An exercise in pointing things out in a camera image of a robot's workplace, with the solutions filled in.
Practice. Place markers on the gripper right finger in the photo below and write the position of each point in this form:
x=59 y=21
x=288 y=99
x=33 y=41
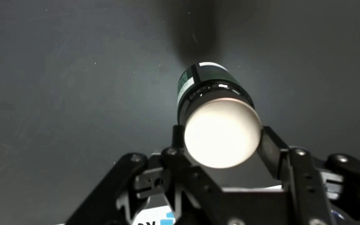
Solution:
x=305 y=187

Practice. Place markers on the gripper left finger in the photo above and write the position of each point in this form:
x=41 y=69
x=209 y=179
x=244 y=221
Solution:
x=180 y=175

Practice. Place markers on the dark bottle with white cap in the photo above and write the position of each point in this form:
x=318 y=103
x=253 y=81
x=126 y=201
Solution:
x=217 y=125

